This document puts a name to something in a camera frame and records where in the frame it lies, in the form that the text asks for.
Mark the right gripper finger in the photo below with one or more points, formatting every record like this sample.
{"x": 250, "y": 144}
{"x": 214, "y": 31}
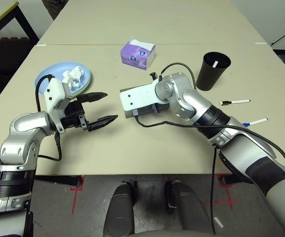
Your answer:
{"x": 153, "y": 76}

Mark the white marker blue cap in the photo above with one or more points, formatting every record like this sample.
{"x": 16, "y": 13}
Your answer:
{"x": 258, "y": 121}

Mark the purple tissue pack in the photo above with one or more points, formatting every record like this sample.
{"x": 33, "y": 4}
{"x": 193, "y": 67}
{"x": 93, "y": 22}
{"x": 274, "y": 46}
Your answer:
{"x": 134, "y": 55}

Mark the grey open glasses case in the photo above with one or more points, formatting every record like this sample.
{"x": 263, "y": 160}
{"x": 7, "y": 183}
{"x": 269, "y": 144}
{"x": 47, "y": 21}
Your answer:
{"x": 146, "y": 111}

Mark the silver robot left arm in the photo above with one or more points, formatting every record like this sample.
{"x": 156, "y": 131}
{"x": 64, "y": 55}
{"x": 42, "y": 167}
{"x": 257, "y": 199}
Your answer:
{"x": 26, "y": 123}

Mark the white marker black cap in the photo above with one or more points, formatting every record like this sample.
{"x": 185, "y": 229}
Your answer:
{"x": 241, "y": 101}

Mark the black table foot bar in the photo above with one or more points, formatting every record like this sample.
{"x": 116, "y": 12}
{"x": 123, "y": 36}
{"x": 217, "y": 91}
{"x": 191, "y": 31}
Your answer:
{"x": 233, "y": 179}
{"x": 58, "y": 180}

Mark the white stick in cup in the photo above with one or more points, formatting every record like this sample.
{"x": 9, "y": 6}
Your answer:
{"x": 215, "y": 64}

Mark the white tissue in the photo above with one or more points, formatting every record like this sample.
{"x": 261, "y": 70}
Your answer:
{"x": 76, "y": 72}

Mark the green plastic plate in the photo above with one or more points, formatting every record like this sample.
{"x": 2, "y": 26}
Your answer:
{"x": 88, "y": 85}

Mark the grey robot right leg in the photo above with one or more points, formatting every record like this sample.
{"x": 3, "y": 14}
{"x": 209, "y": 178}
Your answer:
{"x": 189, "y": 209}

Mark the blue plastic plate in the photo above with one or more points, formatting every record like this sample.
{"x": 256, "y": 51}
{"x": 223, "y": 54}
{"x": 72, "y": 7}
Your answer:
{"x": 48, "y": 74}

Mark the white floor tape strip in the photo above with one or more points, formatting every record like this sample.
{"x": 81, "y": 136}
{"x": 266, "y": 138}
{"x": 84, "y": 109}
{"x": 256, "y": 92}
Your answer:
{"x": 218, "y": 222}

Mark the grey robot left leg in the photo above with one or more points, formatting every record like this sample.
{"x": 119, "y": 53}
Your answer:
{"x": 120, "y": 209}

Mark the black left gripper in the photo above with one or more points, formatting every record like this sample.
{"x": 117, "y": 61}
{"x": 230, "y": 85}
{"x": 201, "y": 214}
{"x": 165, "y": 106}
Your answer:
{"x": 74, "y": 114}

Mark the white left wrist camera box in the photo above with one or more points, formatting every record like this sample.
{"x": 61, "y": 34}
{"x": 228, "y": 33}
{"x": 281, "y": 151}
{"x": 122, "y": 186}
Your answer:
{"x": 54, "y": 93}

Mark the black plastic cup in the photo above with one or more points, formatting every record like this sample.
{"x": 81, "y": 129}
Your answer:
{"x": 209, "y": 79}

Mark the grey robot leg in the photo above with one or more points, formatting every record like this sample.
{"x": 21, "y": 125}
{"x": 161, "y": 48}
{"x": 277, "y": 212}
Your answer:
{"x": 120, "y": 209}
{"x": 189, "y": 209}

